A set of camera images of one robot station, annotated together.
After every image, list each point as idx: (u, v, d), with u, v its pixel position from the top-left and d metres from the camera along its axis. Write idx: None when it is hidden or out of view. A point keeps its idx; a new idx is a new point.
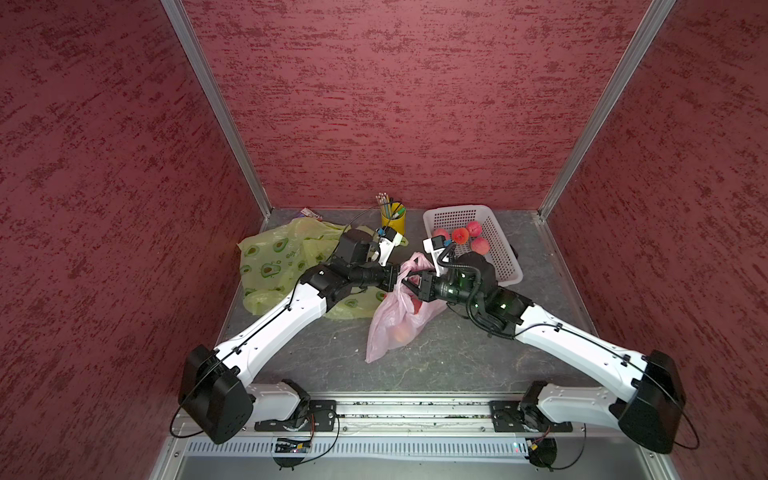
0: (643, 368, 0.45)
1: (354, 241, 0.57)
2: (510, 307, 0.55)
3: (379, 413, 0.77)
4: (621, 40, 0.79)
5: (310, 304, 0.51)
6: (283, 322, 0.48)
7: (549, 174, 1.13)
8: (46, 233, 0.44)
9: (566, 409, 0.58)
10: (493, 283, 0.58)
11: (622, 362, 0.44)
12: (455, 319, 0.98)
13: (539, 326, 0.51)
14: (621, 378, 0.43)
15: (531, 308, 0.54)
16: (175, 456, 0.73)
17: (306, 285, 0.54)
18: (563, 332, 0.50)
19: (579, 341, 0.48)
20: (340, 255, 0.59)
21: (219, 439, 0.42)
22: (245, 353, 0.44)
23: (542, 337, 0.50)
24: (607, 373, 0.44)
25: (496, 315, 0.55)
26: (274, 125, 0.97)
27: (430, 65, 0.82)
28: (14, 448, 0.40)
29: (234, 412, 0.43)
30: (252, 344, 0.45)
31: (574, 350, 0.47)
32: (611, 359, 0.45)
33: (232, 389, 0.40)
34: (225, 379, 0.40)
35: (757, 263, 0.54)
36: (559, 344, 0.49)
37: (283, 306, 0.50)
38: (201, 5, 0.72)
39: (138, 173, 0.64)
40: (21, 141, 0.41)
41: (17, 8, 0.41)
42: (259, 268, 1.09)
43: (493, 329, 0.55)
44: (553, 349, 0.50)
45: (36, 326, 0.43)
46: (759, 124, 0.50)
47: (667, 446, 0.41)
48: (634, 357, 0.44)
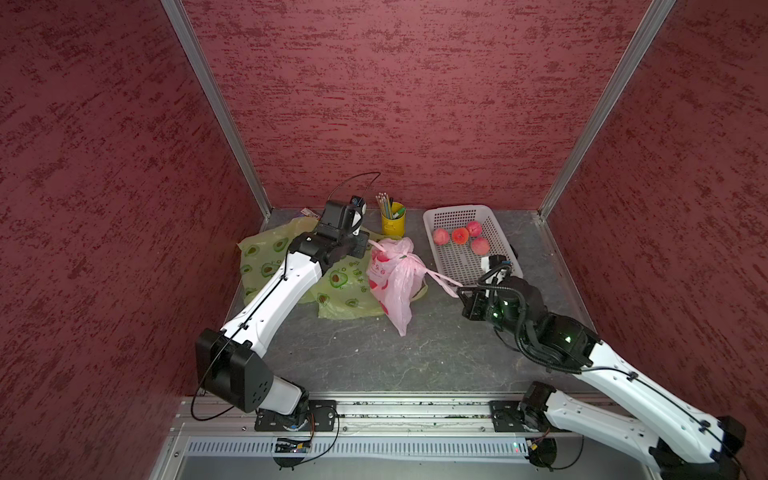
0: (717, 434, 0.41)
1: (341, 206, 0.60)
2: (577, 341, 0.48)
3: (379, 413, 0.77)
4: (621, 40, 0.79)
5: (305, 271, 0.52)
6: (282, 291, 0.48)
7: (549, 173, 1.13)
8: (45, 233, 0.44)
9: (584, 428, 0.58)
10: (541, 311, 0.52)
11: (700, 429, 0.41)
12: (455, 319, 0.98)
13: (608, 372, 0.46)
14: (701, 447, 0.40)
15: (600, 347, 0.48)
16: (175, 456, 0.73)
17: (297, 253, 0.54)
18: (636, 382, 0.45)
19: (659, 400, 0.43)
20: (328, 222, 0.60)
21: (248, 408, 0.44)
22: (252, 327, 0.44)
23: (612, 385, 0.45)
24: (686, 439, 0.41)
25: (557, 349, 0.48)
26: (274, 125, 0.97)
27: (430, 65, 0.82)
28: (14, 448, 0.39)
29: (255, 383, 0.44)
30: (258, 317, 0.45)
31: (651, 408, 0.43)
32: (688, 422, 0.42)
33: (249, 362, 0.41)
34: (240, 353, 0.41)
35: (757, 263, 0.54)
36: (632, 398, 0.44)
37: (279, 277, 0.50)
38: (201, 5, 0.72)
39: (138, 173, 0.64)
40: (21, 141, 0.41)
41: (17, 8, 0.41)
42: (259, 268, 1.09)
43: (553, 363, 0.48)
44: (616, 395, 0.46)
45: (36, 326, 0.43)
46: (759, 124, 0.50)
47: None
48: (710, 422, 0.42)
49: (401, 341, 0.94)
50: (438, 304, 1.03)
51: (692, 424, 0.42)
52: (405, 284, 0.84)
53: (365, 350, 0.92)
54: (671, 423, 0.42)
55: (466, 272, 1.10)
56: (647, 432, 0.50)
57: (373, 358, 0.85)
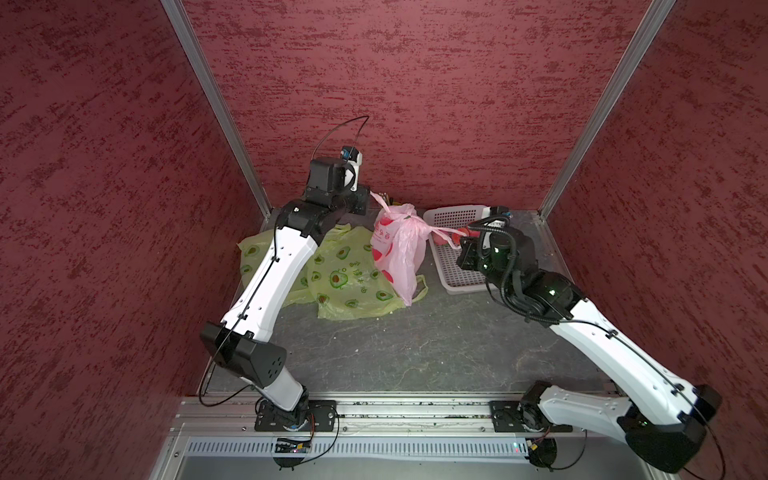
0: (692, 401, 0.39)
1: (328, 166, 0.52)
2: (560, 295, 0.47)
3: (379, 413, 0.77)
4: (621, 40, 0.79)
5: (296, 249, 0.48)
6: (276, 274, 0.46)
7: (549, 173, 1.13)
8: (46, 233, 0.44)
9: (570, 411, 0.57)
10: (531, 264, 0.51)
11: (672, 390, 0.40)
12: (455, 319, 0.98)
13: (588, 327, 0.45)
14: (669, 409, 0.39)
15: (583, 303, 0.47)
16: (175, 456, 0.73)
17: (286, 229, 0.49)
18: (615, 341, 0.44)
19: (631, 356, 0.42)
20: (317, 185, 0.53)
21: (266, 382, 0.47)
22: (252, 316, 0.43)
23: (590, 340, 0.44)
24: (654, 398, 0.40)
25: (540, 299, 0.47)
26: (274, 125, 0.97)
27: (430, 65, 0.82)
28: (14, 448, 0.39)
29: (266, 363, 0.46)
30: (256, 305, 0.44)
31: (622, 364, 0.42)
32: (661, 383, 0.41)
33: (254, 350, 0.41)
34: (245, 343, 0.41)
35: (757, 263, 0.54)
36: (604, 353, 0.43)
37: (270, 259, 0.47)
38: (201, 5, 0.72)
39: (138, 173, 0.64)
40: (21, 141, 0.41)
41: (16, 8, 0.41)
42: None
43: (533, 314, 0.47)
44: (591, 352, 0.45)
45: (36, 326, 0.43)
46: (759, 124, 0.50)
47: (673, 464, 0.41)
48: (686, 388, 0.40)
49: (401, 341, 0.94)
50: (438, 304, 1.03)
51: (664, 385, 0.40)
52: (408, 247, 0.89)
53: (365, 350, 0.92)
54: (642, 380, 0.41)
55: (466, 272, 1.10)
56: (619, 404, 0.51)
57: (372, 358, 0.85)
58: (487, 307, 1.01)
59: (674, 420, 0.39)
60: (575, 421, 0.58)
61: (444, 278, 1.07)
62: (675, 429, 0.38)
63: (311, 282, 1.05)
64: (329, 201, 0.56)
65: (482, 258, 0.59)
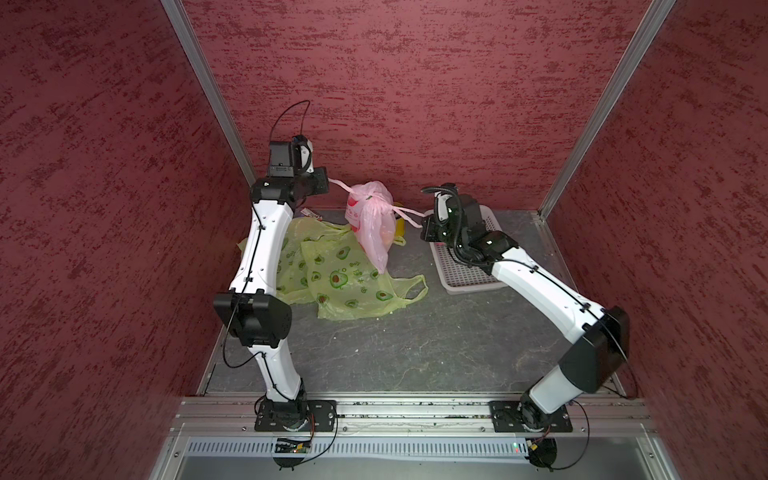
0: (600, 317, 0.46)
1: (286, 143, 0.59)
2: (496, 245, 0.57)
3: (379, 413, 0.77)
4: (621, 40, 0.79)
5: (279, 215, 0.54)
6: (267, 239, 0.52)
7: (549, 173, 1.13)
8: (46, 233, 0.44)
9: (546, 389, 0.61)
10: (479, 224, 0.61)
11: (580, 307, 0.47)
12: (456, 319, 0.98)
13: (515, 264, 0.54)
14: (574, 320, 0.46)
15: (516, 250, 0.56)
16: (175, 456, 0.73)
17: (264, 202, 0.54)
18: (537, 274, 0.52)
19: (549, 284, 0.50)
20: (278, 162, 0.60)
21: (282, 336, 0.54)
22: (258, 277, 0.49)
23: (516, 275, 0.53)
24: (562, 314, 0.47)
25: (480, 249, 0.57)
26: (274, 126, 0.97)
27: (430, 65, 0.82)
28: (14, 448, 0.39)
29: (281, 315, 0.53)
30: (258, 266, 0.50)
31: (539, 289, 0.50)
32: (571, 303, 0.47)
33: (270, 303, 0.48)
34: (259, 299, 0.47)
35: (757, 263, 0.54)
36: (529, 285, 0.51)
37: (256, 227, 0.52)
38: (201, 5, 0.72)
39: (138, 173, 0.64)
40: (21, 141, 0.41)
41: (17, 8, 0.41)
42: None
43: (473, 261, 0.59)
44: (521, 288, 0.53)
45: (36, 326, 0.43)
46: (759, 124, 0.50)
47: (594, 386, 0.45)
48: (594, 306, 0.47)
49: (401, 341, 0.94)
50: (438, 304, 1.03)
51: (573, 304, 0.47)
52: (374, 222, 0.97)
53: (365, 350, 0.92)
54: (554, 300, 0.48)
55: (466, 272, 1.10)
56: None
57: (372, 357, 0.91)
58: (487, 307, 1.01)
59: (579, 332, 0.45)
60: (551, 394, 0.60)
61: (444, 278, 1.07)
62: (579, 339, 0.44)
63: (311, 282, 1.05)
64: (293, 174, 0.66)
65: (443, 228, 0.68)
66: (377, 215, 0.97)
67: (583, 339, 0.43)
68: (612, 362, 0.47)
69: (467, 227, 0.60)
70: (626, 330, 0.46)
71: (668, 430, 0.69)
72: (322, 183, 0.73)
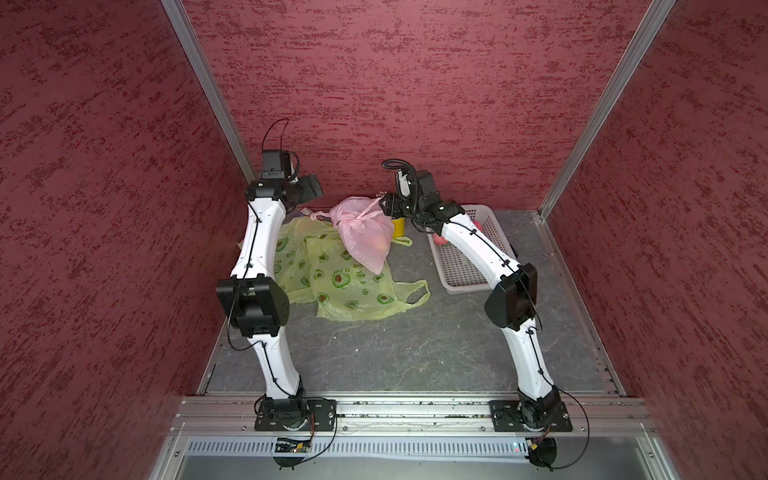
0: (515, 270, 0.58)
1: (276, 151, 0.65)
2: (446, 210, 0.67)
3: (379, 413, 0.77)
4: (621, 39, 0.79)
5: (274, 210, 0.58)
6: (263, 230, 0.56)
7: (549, 173, 1.13)
8: (45, 233, 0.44)
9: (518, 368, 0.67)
10: (434, 193, 0.72)
11: (501, 263, 0.59)
12: (455, 319, 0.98)
13: (458, 227, 0.65)
14: (495, 272, 0.58)
15: (462, 216, 0.67)
16: (175, 456, 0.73)
17: (258, 200, 0.59)
18: (474, 237, 0.63)
19: (482, 245, 0.62)
20: (270, 168, 0.65)
21: (283, 321, 0.56)
22: (257, 263, 0.52)
23: (459, 237, 0.65)
24: (489, 268, 0.60)
25: (433, 214, 0.68)
26: (274, 125, 0.97)
27: (430, 65, 0.82)
28: (14, 448, 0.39)
29: (280, 300, 0.55)
30: (257, 256, 0.53)
31: (474, 250, 0.62)
32: (496, 259, 0.60)
33: (271, 286, 0.51)
34: (260, 283, 0.50)
35: (757, 262, 0.54)
36: (467, 245, 0.64)
37: (254, 221, 0.56)
38: (201, 5, 0.72)
39: (138, 172, 0.64)
40: (21, 141, 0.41)
41: (17, 8, 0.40)
42: None
43: (428, 223, 0.70)
44: (463, 247, 0.65)
45: (35, 326, 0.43)
46: (759, 124, 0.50)
47: (505, 322, 0.60)
48: (512, 261, 0.60)
49: (401, 341, 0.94)
50: (438, 304, 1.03)
51: (497, 260, 0.60)
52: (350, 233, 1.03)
53: (365, 350, 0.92)
54: (483, 258, 0.61)
55: (466, 272, 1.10)
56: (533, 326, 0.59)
57: (372, 357, 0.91)
58: None
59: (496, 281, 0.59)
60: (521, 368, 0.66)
61: (443, 277, 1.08)
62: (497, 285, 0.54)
63: (312, 282, 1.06)
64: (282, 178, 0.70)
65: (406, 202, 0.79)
66: (351, 234, 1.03)
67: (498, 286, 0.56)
68: (521, 304, 0.61)
69: (423, 196, 0.71)
70: (533, 281, 0.58)
71: (669, 430, 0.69)
72: (312, 196, 0.79)
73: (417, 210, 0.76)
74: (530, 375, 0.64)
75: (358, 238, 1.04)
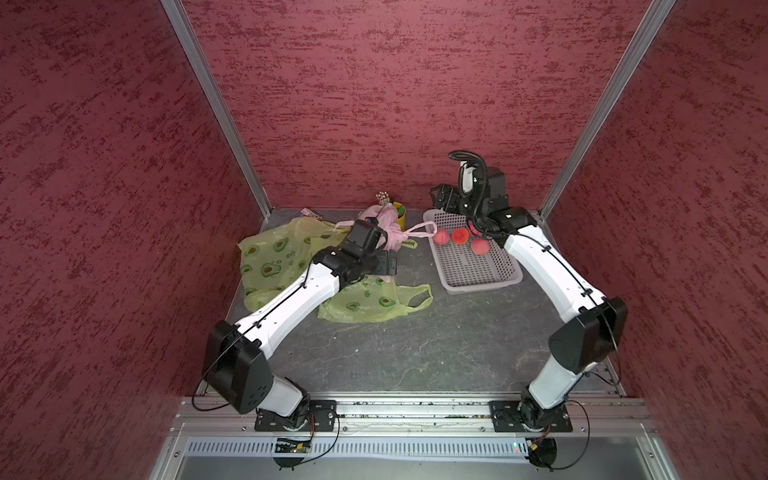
0: (599, 304, 0.47)
1: (369, 226, 0.61)
2: (514, 219, 0.58)
3: (379, 413, 0.77)
4: (621, 40, 0.79)
5: (324, 283, 0.53)
6: (299, 299, 0.50)
7: (549, 173, 1.13)
8: (45, 233, 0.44)
9: (542, 381, 0.62)
10: (501, 197, 0.61)
11: (581, 291, 0.48)
12: (455, 319, 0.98)
13: (529, 242, 0.54)
14: (572, 301, 0.47)
15: (533, 229, 0.56)
16: (175, 456, 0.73)
17: (319, 265, 0.55)
18: (549, 256, 0.52)
19: (557, 266, 0.51)
20: (353, 240, 0.62)
21: (243, 410, 0.44)
22: (266, 327, 0.45)
23: (526, 251, 0.54)
24: (564, 295, 0.48)
25: (498, 221, 0.57)
26: (274, 125, 0.97)
27: (430, 65, 0.82)
28: (14, 448, 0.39)
29: (256, 384, 0.44)
30: (272, 319, 0.46)
31: (549, 271, 0.51)
32: (575, 287, 0.49)
33: (254, 361, 0.41)
34: (248, 350, 0.42)
35: (757, 262, 0.54)
36: (537, 263, 0.52)
37: (299, 285, 0.51)
38: (201, 6, 0.73)
39: (138, 173, 0.64)
40: (21, 141, 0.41)
41: (17, 8, 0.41)
42: (259, 268, 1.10)
43: (490, 231, 0.58)
44: (530, 264, 0.54)
45: (36, 326, 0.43)
46: (759, 124, 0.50)
47: (576, 366, 0.48)
48: (596, 292, 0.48)
49: (401, 341, 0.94)
50: (438, 304, 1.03)
51: (576, 287, 0.49)
52: None
53: (365, 350, 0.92)
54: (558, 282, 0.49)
55: (466, 273, 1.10)
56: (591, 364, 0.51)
57: (373, 357, 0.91)
58: (487, 307, 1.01)
59: (573, 311, 0.47)
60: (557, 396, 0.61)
61: (443, 278, 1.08)
62: (573, 320, 0.45)
63: None
64: (361, 255, 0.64)
65: (465, 199, 0.69)
66: None
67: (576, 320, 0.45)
68: (601, 348, 0.49)
69: (489, 199, 0.60)
70: (620, 321, 0.47)
71: (669, 430, 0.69)
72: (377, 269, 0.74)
73: (478, 214, 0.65)
74: (553, 394, 0.60)
75: None
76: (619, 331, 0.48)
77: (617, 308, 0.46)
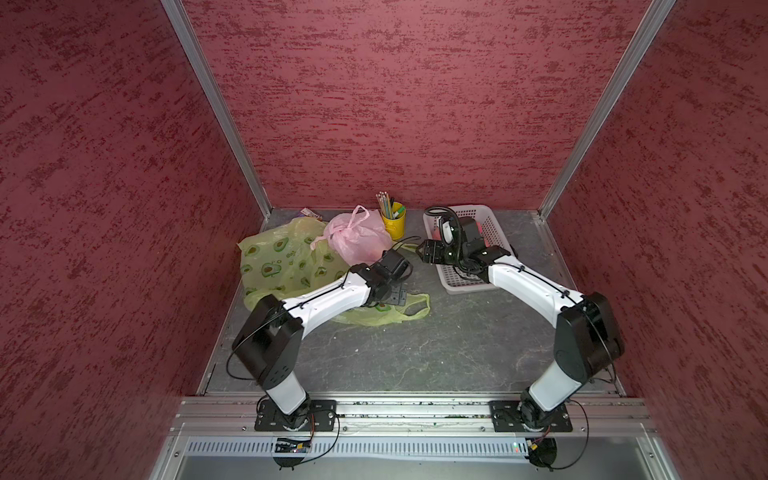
0: (579, 302, 0.49)
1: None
2: (489, 254, 0.65)
3: (379, 413, 0.77)
4: (621, 40, 0.79)
5: (360, 289, 0.59)
6: (337, 294, 0.55)
7: (549, 173, 1.13)
8: (46, 233, 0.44)
9: (543, 383, 0.62)
10: (477, 240, 0.70)
11: (560, 294, 0.51)
12: (455, 319, 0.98)
13: (505, 266, 0.61)
14: (554, 304, 0.50)
15: (507, 257, 0.63)
16: (175, 456, 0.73)
17: (355, 274, 0.62)
18: (524, 273, 0.58)
19: (533, 279, 0.56)
20: (385, 264, 0.69)
21: (266, 384, 0.46)
22: (307, 309, 0.50)
23: (507, 276, 0.59)
24: (545, 301, 0.52)
25: (478, 259, 0.65)
26: (274, 125, 0.97)
27: (430, 65, 0.82)
28: (14, 448, 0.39)
29: (285, 362, 0.47)
30: (312, 304, 0.51)
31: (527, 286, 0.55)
32: (554, 291, 0.52)
33: (295, 335, 0.45)
34: (291, 325, 0.46)
35: (757, 263, 0.54)
36: (516, 282, 0.57)
37: (337, 284, 0.58)
38: (201, 5, 0.72)
39: (138, 173, 0.64)
40: (21, 141, 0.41)
41: (17, 8, 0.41)
42: (259, 268, 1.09)
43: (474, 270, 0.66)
44: (512, 287, 0.59)
45: (36, 326, 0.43)
46: (760, 124, 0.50)
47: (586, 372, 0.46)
48: (573, 292, 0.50)
49: (401, 341, 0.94)
50: (438, 304, 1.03)
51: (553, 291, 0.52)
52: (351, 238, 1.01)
53: (365, 351, 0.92)
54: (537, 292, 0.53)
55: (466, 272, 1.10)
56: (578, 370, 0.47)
57: (373, 357, 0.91)
58: (487, 307, 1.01)
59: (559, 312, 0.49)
60: (559, 399, 0.59)
61: (443, 277, 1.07)
62: (558, 318, 0.47)
63: (313, 281, 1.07)
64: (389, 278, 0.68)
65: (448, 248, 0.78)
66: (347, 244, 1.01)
67: (561, 317, 0.47)
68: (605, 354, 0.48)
69: (467, 242, 0.69)
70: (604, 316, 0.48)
71: (668, 430, 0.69)
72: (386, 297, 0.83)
73: (460, 256, 0.74)
74: (554, 396, 0.60)
75: (354, 246, 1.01)
76: (611, 328, 0.48)
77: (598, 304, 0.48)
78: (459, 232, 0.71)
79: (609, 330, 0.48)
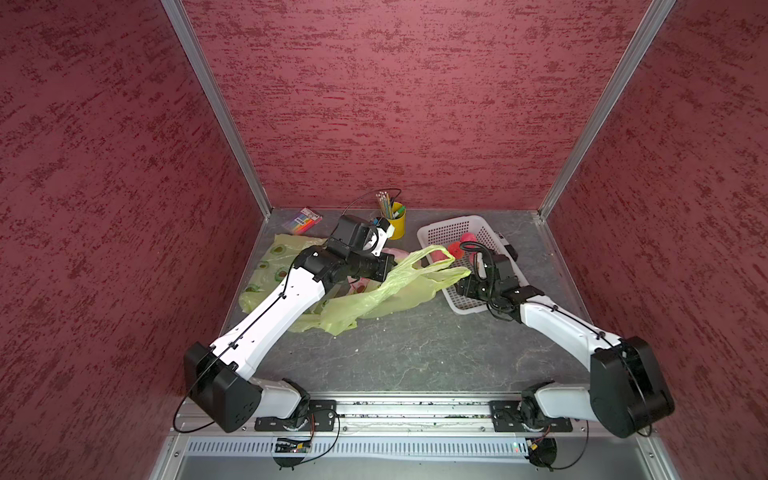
0: (615, 345, 0.46)
1: (355, 222, 0.56)
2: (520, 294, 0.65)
3: (379, 413, 0.77)
4: (621, 40, 0.79)
5: (306, 292, 0.49)
6: (278, 311, 0.46)
7: (549, 173, 1.13)
8: (45, 233, 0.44)
9: (554, 394, 0.60)
10: (511, 277, 0.70)
11: (595, 336, 0.49)
12: (456, 319, 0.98)
13: (538, 305, 0.60)
14: (587, 347, 0.47)
15: (540, 296, 0.62)
16: (175, 456, 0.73)
17: (301, 269, 0.51)
18: (557, 312, 0.57)
19: (566, 318, 0.54)
20: (340, 236, 0.57)
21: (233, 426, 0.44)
22: (242, 347, 0.42)
23: (538, 314, 0.58)
24: (579, 343, 0.49)
25: (510, 299, 0.64)
26: (274, 125, 0.97)
27: (430, 65, 0.82)
28: (14, 448, 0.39)
29: (241, 404, 0.43)
30: (249, 337, 0.43)
31: (558, 325, 0.54)
32: (588, 332, 0.50)
33: (231, 385, 0.39)
34: (223, 376, 0.39)
35: (757, 263, 0.54)
36: (548, 321, 0.56)
37: (278, 295, 0.48)
38: (201, 5, 0.72)
39: (138, 173, 0.64)
40: (21, 141, 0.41)
41: (17, 8, 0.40)
42: (274, 269, 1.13)
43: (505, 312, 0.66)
44: (544, 325, 0.57)
45: (36, 326, 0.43)
46: (760, 124, 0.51)
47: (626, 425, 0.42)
48: (609, 335, 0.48)
49: (401, 341, 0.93)
50: (439, 304, 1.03)
51: (587, 332, 0.50)
52: None
53: (365, 350, 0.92)
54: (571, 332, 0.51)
55: None
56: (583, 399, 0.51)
57: (373, 357, 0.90)
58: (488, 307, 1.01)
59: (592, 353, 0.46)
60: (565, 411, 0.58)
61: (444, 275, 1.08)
62: (593, 361, 0.44)
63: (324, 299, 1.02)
64: (347, 255, 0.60)
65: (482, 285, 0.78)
66: None
67: (595, 360, 0.44)
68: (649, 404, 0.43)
69: (500, 279, 0.69)
70: (648, 364, 0.44)
71: (668, 430, 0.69)
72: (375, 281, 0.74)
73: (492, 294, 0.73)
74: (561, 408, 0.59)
75: None
76: (659, 379, 0.44)
77: (639, 350, 0.45)
78: (492, 268, 0.71)
79: (655, 382, 0.44)
